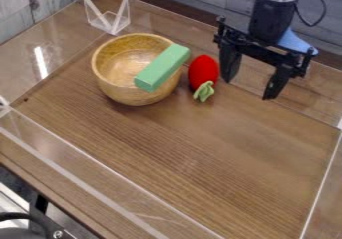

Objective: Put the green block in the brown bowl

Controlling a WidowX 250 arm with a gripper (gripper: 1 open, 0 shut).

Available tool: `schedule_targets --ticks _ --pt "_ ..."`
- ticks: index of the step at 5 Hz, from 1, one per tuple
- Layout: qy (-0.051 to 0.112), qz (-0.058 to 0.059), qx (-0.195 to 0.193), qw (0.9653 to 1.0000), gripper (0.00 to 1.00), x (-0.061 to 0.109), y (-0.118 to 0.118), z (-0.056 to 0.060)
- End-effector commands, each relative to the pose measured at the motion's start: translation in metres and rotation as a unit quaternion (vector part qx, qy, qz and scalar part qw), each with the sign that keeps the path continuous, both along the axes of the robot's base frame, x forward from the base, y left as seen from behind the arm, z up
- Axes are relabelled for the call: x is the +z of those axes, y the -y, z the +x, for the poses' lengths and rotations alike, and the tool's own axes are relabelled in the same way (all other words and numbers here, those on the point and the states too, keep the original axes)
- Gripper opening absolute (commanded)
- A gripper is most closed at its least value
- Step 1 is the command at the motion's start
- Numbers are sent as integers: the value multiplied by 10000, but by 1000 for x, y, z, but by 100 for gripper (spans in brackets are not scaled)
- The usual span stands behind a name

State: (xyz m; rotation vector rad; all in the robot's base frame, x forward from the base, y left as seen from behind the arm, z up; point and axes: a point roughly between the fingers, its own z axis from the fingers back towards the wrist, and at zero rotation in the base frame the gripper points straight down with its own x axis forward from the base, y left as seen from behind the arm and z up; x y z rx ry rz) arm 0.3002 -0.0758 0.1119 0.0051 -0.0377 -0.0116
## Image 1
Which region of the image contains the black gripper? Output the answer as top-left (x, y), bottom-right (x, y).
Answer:
top-left (214, 0), bottom-right (318, 100)

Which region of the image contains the green rectangular block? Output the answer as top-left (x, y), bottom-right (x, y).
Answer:
top-left (134, 44), bottom-right (191, 92)

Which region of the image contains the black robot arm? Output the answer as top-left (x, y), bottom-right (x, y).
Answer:
top-left (214, 0), bottom-right (318, 100)

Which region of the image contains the brown wooden bowl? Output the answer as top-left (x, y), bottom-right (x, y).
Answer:
top-left (91, 33), bottom-right (182, 106)

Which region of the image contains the red toy strawberry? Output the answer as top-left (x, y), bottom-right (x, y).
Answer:
top-left (188, 55), bottom-right (219, 102)

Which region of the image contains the clear acrylic stand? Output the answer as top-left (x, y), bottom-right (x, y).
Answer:
top-left (83, 0), bottom-right (131, 35)

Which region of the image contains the black metal clamp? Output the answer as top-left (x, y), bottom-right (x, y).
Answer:
top-left (28, 195), bottom-right (77, 239)

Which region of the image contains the clear acrylic tray wall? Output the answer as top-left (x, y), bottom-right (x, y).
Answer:
top-left (0, 97), bottom-right (223, 239)

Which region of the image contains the black cable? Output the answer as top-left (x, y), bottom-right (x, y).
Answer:
top-left (0, 210), bottom-right (41, 231)

